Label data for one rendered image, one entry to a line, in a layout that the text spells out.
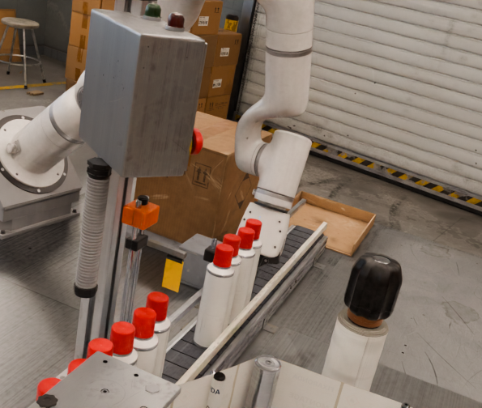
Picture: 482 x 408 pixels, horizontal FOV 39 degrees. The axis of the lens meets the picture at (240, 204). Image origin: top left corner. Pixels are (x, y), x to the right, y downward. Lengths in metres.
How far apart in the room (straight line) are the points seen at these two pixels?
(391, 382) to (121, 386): 0.72
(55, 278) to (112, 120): 0.71
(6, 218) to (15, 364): 0.51
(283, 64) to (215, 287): 0.44
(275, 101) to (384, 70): 4.21
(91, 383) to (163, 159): 0.32
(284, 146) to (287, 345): 0.41
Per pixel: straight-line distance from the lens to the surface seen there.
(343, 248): 1.97
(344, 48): 5.66
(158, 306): 1.02
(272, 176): 1.40
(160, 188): 1.73
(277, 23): 1.28
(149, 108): 0.87
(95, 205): 0.96
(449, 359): 1.61
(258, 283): 1.56
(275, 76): 1.32
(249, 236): 1.30
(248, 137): 1.43
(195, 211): 1.70
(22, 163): 1.74
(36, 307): 1.46
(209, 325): 1.27
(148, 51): 0.85
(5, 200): 1.70
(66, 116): 1.59
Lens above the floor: 1.60
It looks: 21 degrees down
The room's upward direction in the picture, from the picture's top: 11 degrees clockwise
